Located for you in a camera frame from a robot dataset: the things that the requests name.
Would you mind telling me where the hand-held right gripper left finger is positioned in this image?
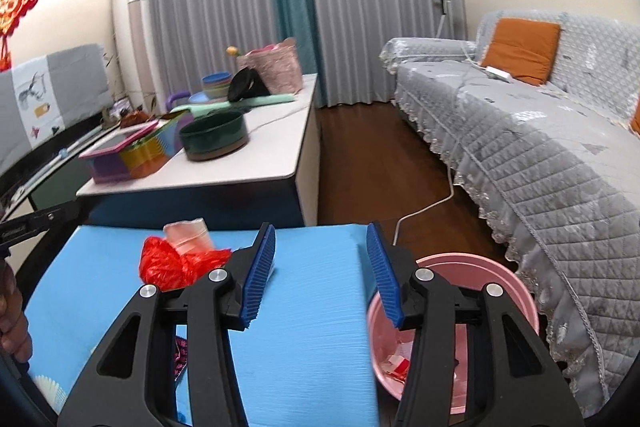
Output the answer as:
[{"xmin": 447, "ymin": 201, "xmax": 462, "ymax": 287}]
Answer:
[{"xmin": 56, "ymin": 222, "xmax": 277, "ymax": 427}]

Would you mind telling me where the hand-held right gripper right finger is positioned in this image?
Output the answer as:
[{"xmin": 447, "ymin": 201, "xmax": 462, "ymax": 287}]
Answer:
[{"xmin": 366, "ymin": 222, "xmax": 586, "ymax": 427}]

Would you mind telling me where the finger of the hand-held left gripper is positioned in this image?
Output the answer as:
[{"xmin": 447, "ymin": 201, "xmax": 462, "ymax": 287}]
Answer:
[{"xmin": 29, "ymin": 207, "xmax": 68, "ymax": 232}]

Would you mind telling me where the pink cup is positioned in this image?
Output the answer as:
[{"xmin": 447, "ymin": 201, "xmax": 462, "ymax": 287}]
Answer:
[{"xmin": 163, "ymin": 218, "xmax": 216, "ymax": 255}]

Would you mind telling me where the red plastic bag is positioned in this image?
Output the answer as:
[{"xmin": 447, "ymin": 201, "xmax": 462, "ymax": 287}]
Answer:
[{"xmin": 139, "ymin": 236, "xmax": 233, "ymax": 293}]

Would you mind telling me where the dark red patterned wrapper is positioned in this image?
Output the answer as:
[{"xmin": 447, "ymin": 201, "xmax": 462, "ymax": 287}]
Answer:
[{"xmin": 172, "ymin": 334, "xmax": 190, "ymax": 383}]

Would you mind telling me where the pink plastic bin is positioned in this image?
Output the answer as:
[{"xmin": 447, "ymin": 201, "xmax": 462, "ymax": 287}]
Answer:
[{"xmin": 366, "ymin": 253, "xmax": 541, "ymax": 415}]

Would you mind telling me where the person's left hand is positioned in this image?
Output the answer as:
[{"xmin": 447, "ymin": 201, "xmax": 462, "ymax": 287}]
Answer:
[{"xmin": 0, "ymin": 257, "xmax": 32, "ymax": 364}]

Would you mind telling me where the dark television cabinet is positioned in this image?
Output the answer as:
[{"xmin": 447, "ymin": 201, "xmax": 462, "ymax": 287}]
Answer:
[{"xmin": 0, "ymin": 114, "xmax": 118, "ymax": 268}]

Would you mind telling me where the white stick with blue grip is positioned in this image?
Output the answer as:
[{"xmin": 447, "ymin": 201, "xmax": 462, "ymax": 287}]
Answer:
[{"xmin": 27, "ymin": 127, "xmax": 108, "ymax": 180}]

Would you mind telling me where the blue table mat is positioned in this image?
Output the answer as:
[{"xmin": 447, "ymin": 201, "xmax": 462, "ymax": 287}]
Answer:
[{"xmin": 22, "ymin": 223, "xmax": 381, "ymax": 427}]

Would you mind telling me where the colourful rectangular box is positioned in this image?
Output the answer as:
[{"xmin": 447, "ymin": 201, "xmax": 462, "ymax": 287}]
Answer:
[{"xmin": 78, "ymin": 109, "xmax": 196, "ymax": 184}]

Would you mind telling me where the dark brown ornament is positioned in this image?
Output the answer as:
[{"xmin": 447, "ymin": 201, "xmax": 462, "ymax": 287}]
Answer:
[{"xmin": 120, "ymin": 109, "xmax": 153, "ymax": 128}]

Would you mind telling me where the white top coffee table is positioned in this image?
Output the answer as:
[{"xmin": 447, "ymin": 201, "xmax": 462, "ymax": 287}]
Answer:
[{"xmin": 76, "ymin": 73, "xmax": 321, "ymax": 228}]

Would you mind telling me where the grey covered television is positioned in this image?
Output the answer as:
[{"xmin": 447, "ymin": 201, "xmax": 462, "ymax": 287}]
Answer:
[{"xmin": 0, "ymin": 43, "xmax": 112, "ymax": 175}]

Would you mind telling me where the dark green round bowl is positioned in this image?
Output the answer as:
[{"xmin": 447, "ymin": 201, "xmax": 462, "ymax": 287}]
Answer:
[{"xmin": 178, "ymin": 109, "xmax": 249, "ymax": 162}]

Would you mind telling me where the light green foam pad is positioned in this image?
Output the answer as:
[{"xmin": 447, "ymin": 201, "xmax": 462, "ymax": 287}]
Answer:
[{"xmin": 170, "ymin": 93, "xmax": 297, "ymax": 114}]

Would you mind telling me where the grey quilted covered sofa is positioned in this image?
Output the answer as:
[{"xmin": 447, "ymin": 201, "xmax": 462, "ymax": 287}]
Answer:
[{"xmin": 379, "ymin": 9, "xmax": 640, "ymax": 413}]

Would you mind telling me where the black bowl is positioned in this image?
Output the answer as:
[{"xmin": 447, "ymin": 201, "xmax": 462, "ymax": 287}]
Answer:
[{"xmin": 227, "ymin": 67, "xmax": 271, "ymax": 104}]

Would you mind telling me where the stack of coloured bowls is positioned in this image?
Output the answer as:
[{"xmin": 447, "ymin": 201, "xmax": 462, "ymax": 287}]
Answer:
[{"xmin": 201, "ymin": 72, "xmax": 233, "ymax": 100}]

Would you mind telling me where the white standing air conditioner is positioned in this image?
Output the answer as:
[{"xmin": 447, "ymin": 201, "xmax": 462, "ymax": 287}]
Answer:
[{"xmin": 111, "ymin": 0, "xmax": 166, "ymax": 108}]

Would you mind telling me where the pink patterned bag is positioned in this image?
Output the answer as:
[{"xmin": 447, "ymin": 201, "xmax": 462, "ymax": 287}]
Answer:
[{"xmin": 236, "ymin": 38, "xmax": 304, "ymax": 95}]

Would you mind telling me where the white power strip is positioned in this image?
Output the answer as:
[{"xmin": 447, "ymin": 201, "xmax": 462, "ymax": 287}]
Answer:
[{"xmin": 482, "ymin": 66, "xmax": 514, "ymax": 84}]

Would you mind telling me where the grey curtain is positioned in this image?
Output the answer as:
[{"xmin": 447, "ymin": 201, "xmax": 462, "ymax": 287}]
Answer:
[
  {"xmin": 297, "ymin": 0, "xmax": 468, "ymax": 108},
  {"xmin": 135, "ymin": 0, "xmax": 278, "ymax": 108}
]

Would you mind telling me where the teal curtain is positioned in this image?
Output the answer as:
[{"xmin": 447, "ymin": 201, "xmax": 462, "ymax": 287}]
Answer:
[{"xmin": 264, "ymin": 0, "xmax": 328, "ymax": 108}]

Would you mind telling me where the white cable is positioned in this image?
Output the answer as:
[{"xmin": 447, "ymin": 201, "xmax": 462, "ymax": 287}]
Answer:
[{"xmin": 392, "ymin": 157, "xmax": 457, "ymax": 248}]

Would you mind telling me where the red wall decoration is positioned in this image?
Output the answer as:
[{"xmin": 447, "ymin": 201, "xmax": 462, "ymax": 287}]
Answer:
[{"xmin": 0, "ymin": 0, "xmax": 40, "ymax": 72}]

